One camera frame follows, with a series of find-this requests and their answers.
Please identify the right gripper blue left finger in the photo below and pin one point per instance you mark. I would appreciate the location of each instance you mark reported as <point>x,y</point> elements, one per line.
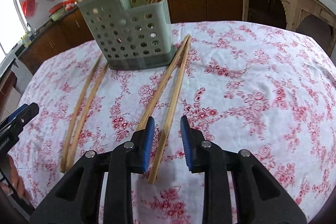
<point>143,141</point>

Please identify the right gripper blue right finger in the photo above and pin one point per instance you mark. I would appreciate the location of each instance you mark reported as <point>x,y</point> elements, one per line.
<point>196,148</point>

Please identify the wooden chopstick seven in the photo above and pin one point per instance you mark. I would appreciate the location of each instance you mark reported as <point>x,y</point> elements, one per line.
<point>151,106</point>

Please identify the brown lower kitchen cabinets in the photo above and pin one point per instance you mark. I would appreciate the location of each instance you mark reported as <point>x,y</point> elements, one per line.
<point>71,30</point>

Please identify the person left hand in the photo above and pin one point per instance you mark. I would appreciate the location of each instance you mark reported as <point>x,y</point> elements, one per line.
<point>16,181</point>

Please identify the wooden chopstick six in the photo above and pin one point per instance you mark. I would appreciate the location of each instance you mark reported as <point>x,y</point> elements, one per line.
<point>170,115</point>

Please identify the floral red white tablecloth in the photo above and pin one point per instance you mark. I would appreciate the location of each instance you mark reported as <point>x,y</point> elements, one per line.
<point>246,86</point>

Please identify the yellow dish soap bottle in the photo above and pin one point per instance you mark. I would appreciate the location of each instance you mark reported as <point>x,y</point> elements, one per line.
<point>26,40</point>

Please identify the green perforated utensil holder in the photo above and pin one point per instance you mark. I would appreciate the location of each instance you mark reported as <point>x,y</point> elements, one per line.
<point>131,34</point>

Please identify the red plastic bag hanging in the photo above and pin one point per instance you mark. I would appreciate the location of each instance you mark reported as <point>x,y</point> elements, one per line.
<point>28,8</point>

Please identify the cream wooden side table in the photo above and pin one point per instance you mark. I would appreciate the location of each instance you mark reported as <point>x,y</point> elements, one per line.
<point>297,10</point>

